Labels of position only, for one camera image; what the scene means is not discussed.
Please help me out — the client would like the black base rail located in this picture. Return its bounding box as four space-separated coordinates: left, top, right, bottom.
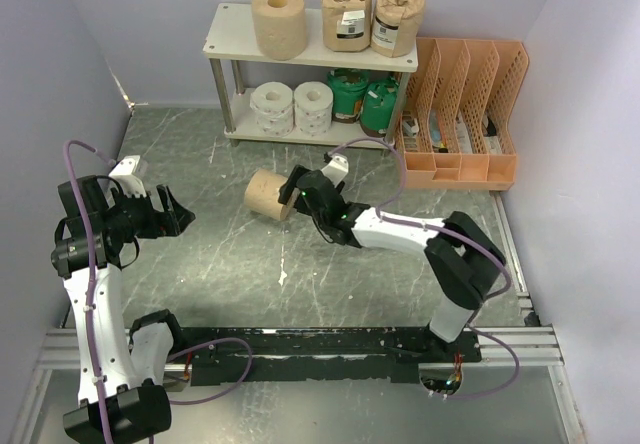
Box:
182 327 481 386

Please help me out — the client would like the orange plastic file organizer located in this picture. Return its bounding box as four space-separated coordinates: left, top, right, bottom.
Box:
395 37 529 191

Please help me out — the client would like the purple cable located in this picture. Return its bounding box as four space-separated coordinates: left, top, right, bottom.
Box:
62 139 254 443
324 137 521 403

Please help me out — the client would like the tan roll with label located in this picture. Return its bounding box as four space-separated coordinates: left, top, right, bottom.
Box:
371 0 426 58

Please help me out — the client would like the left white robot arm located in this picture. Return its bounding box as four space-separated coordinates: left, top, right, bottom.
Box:
51 175 195 443

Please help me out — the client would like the white two-tier shelf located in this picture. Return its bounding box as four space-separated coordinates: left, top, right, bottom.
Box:
203 3 419 148

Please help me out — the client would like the green roll with brown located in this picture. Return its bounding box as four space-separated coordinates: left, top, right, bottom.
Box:
360 77 398 137

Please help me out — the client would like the tan roll with black mark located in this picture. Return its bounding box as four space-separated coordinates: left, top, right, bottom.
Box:
321 0 372 52

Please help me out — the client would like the tan paper roll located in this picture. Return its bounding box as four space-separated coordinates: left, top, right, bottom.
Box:
251 0 307 61
244 169 299 222

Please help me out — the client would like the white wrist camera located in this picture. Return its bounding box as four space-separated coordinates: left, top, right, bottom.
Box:
108 155 148 198
321 153 349 186

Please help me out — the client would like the tan paper roll back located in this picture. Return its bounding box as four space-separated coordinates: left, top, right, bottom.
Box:
251 0 307 61

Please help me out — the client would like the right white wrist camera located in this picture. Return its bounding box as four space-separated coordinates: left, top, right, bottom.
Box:
321 153 349 186

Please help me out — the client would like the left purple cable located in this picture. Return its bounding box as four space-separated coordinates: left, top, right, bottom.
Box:
62 139 254 443

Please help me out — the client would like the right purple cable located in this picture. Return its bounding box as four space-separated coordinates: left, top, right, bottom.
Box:
324 137 521 403

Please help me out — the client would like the white dotted paper roll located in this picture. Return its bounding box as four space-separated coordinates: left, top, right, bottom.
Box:
293 81 333 136

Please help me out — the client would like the green torn roll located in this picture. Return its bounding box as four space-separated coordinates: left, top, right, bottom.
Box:
327 68 370 123

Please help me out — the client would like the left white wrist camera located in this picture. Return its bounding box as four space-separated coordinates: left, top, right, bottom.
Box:
108 155 148 198

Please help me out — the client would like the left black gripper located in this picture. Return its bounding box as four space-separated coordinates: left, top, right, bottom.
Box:
102 183 195 240

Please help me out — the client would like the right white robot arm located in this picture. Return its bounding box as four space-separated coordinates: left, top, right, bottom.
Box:
278 166 510 362

